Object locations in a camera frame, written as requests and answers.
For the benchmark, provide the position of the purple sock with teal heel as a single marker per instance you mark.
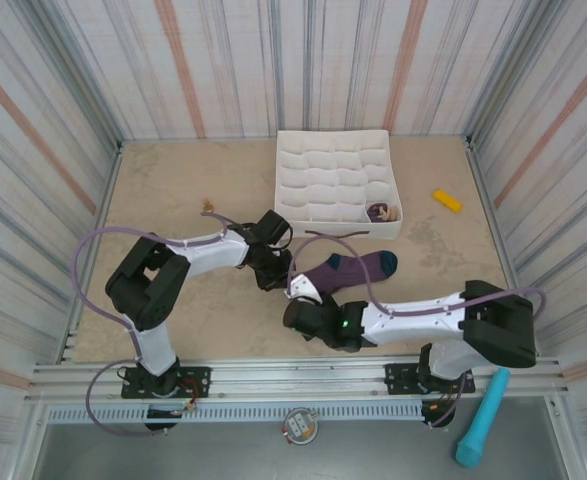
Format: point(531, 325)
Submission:
point(358, 272)

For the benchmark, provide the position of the white fabric organizer box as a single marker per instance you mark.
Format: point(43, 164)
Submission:
point(333, 170)

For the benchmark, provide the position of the purple sock with beige toe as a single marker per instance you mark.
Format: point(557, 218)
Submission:
point(380, 212)

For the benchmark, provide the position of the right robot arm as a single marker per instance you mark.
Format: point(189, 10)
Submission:
point(413, 317)

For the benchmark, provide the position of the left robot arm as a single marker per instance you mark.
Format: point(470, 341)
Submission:
point(213, 255)

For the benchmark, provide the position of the small brown object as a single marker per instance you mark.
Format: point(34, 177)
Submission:
point(208, 206)

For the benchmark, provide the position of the round grey device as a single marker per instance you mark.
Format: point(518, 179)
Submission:
point(299, 425)

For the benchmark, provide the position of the yellow block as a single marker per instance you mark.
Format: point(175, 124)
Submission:
point(447, 200)

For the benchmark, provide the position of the aluminium table edge profile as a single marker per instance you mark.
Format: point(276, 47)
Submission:
point(482, 185)
point(108, 190)

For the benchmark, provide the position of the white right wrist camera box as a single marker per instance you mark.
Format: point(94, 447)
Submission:
point(303, 287)

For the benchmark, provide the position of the aluminium rail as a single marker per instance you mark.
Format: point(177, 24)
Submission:
point(298, 372)

